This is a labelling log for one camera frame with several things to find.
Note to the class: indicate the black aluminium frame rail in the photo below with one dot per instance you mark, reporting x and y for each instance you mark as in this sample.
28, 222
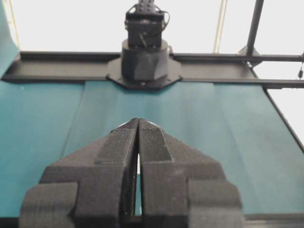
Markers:
273, 222
59, 69

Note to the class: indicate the pale window frame strip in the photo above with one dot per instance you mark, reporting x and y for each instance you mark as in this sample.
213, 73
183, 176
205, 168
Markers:
13, 23
221, 23

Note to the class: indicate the black vertical frame post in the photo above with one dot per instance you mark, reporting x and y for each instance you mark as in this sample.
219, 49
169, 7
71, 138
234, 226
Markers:
255, 23

